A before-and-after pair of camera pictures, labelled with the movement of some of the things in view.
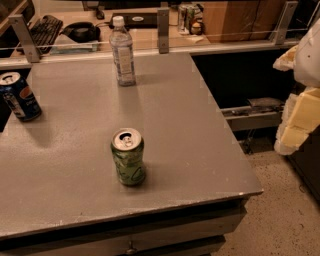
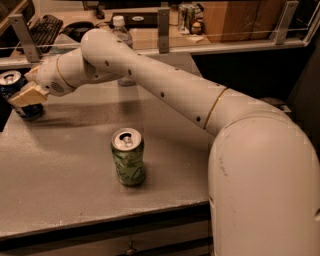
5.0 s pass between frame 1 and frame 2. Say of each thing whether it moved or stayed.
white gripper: moved
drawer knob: stayed
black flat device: stayed
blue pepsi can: stayed
